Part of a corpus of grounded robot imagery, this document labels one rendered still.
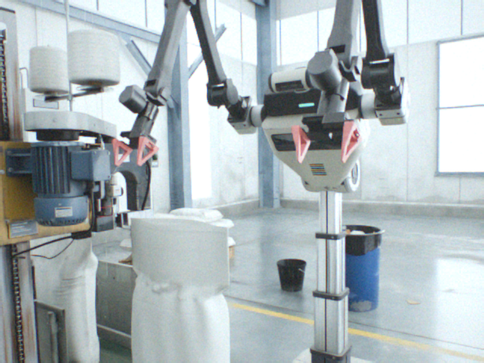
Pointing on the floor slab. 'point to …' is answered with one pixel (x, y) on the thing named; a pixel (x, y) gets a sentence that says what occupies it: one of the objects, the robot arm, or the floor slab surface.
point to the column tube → (7, 333)
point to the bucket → (291, 274)
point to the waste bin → (362, 266)
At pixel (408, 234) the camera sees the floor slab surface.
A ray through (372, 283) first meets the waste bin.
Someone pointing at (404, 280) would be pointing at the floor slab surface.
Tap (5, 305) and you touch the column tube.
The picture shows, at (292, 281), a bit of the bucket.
